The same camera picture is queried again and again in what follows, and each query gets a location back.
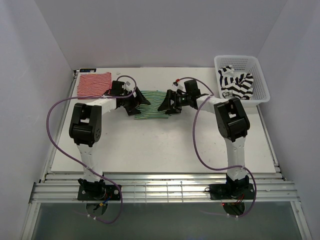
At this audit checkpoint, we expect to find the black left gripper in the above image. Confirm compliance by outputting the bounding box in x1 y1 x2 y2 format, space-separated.
120 87 150 116

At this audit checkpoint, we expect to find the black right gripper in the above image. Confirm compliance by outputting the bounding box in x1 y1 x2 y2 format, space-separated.
157 89 191 115

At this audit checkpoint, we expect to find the green white striped tank top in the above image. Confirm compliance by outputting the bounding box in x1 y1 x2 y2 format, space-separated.
134 90 170 120

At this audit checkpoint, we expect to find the red white striped tank top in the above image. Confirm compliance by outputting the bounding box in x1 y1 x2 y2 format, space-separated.
77 72 112 97

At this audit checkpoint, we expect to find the black white striped tank top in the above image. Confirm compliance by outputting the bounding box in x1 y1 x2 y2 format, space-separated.
217 65 254 100

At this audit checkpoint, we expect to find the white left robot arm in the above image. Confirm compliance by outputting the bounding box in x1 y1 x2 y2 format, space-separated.
69 80 151 200

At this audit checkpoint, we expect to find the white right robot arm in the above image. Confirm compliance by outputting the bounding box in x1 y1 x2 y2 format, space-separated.
158 77 250 199

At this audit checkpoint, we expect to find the blue label sticker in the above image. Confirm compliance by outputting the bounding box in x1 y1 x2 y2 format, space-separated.
79 68 97 73

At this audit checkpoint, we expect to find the white perforated plastic basket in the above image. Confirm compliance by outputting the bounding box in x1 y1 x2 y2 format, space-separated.
214 55 270 107

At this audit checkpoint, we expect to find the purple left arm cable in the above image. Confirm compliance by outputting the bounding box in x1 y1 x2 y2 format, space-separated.
46 74 138 224

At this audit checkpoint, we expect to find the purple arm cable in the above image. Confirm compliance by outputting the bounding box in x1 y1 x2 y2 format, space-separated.
46 74 138 224
178 77 257 219

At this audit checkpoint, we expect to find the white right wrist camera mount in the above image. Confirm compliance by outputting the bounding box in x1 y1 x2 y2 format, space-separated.
171 79 186 94

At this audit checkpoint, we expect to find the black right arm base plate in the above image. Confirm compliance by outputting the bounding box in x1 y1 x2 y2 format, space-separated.
204 175 256 200

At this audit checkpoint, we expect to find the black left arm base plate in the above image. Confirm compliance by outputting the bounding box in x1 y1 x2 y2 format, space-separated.
77 178 121 201

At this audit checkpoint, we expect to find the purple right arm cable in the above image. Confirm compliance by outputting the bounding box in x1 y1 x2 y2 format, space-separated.
178 77 257 219

